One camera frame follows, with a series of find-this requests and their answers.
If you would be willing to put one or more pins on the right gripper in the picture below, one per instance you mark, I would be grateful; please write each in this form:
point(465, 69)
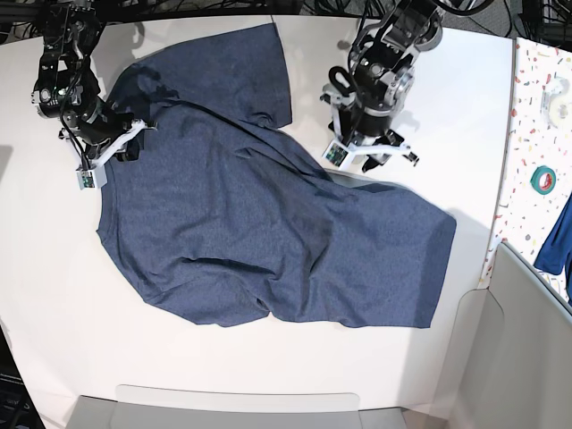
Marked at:
point(97, 126)

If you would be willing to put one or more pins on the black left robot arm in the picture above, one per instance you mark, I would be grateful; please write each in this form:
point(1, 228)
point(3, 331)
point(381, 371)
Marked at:
point(370, 91)

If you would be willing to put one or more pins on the clear tape dispenser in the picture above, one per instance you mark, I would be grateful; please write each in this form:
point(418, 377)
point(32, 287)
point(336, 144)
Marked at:
point(556, 104)

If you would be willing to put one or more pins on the blue cloth at right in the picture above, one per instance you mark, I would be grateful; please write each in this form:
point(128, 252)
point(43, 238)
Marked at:
point(555, 254)

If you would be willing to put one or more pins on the green tape roll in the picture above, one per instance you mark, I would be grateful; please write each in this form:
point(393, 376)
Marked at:
point(543, 180)

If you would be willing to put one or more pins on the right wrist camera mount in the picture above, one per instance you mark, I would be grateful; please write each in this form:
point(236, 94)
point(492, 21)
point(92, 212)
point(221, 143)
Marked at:
point(92, 175)

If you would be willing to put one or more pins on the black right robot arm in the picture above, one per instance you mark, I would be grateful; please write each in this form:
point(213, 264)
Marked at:
point(66, 88)

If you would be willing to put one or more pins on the dark blue printed t-shirt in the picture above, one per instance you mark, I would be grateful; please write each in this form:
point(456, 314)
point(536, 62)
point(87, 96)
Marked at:
point(225, 219)

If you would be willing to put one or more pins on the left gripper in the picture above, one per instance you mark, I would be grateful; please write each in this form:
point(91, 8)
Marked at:
point(362, 129)

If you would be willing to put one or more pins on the grey front divider panel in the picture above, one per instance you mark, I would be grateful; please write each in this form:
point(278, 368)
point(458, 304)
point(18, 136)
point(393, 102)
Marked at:
point(146, 407)

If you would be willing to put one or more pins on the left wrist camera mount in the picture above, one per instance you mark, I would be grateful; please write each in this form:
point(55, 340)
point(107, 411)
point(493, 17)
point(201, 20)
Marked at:
point(342, 155)

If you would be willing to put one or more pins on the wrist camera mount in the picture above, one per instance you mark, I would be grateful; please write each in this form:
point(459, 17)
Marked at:
point(342, 155)
point(92, 175)

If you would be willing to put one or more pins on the terrazzo patterned side surface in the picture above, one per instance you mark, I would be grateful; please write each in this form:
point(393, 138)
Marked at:
point(522, 217)

